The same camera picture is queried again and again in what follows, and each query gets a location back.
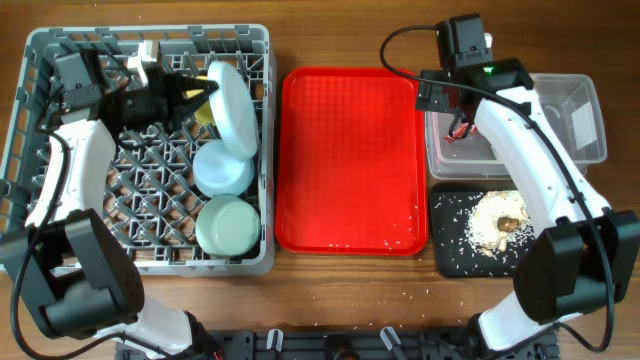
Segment rice and mushroom leftovers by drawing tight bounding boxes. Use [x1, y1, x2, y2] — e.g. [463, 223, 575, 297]
[465, 190, 533, 258]

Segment green food bowl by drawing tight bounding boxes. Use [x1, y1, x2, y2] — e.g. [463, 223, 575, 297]
[195, 195, 260, 257]

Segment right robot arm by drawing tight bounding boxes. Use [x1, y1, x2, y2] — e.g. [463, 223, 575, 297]
[417, 14, 639, 358]

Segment yellow plastic cup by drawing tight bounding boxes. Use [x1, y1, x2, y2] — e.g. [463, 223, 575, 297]
[186, 90, 215, 125]

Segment grey plastic dishwasher rack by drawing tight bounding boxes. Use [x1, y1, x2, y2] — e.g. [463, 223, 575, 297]
[1, 24, 277, 276]

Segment light blue plate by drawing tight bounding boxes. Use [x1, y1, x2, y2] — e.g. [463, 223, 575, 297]
[207, 61, 258, 159]

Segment red plastic serving tray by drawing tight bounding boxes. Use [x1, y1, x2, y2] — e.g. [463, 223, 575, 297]
[275, 67, 428, 256]

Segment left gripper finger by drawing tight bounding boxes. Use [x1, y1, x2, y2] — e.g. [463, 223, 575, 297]
[177, 92, 210, 123]
[174, 74, 219, 98]

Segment clear plastic storage bin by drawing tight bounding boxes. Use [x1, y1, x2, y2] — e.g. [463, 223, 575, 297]
[425, 73, 607, 180]

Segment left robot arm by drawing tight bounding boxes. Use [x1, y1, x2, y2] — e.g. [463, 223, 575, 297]
[1, 50, 224, 359]

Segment red snack wrapper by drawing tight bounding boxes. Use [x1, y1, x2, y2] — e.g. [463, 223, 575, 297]
[444, 123, 478, 143]

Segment black plastic tray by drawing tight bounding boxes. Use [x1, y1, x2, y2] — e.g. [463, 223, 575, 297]
[429, 181, 535, 278]

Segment small green saucer bowl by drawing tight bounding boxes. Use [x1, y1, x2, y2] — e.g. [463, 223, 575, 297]
[192, 140, 255, 197]

